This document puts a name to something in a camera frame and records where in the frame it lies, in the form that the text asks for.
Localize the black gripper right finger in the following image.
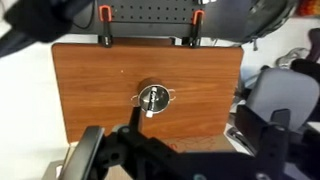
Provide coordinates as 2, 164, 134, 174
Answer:
235, 105, 290, 180

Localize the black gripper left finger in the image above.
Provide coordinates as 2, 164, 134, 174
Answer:
58, 125, 139, 180

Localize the black Expo marker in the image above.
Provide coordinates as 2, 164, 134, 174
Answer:
145, 87, 157, 118

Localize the grey office chair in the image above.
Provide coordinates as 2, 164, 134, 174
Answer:
236, 68, 319, 133

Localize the black backpack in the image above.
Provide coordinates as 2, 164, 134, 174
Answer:
229, 0, 298, 44

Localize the left orange black clamp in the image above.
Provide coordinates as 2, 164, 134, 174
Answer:
98, 5, 112, 48

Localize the orange black clamp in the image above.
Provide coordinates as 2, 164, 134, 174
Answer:
182, 10, 205, 48
98, 5, 112, 48

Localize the right orange black clamp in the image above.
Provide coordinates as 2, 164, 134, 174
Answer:
182, 10, 205, 48

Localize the silver pot with handles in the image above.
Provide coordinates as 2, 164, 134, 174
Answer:
131, 77, 176, 117

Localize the black cable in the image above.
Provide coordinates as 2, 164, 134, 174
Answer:
70, 2, 96, 30

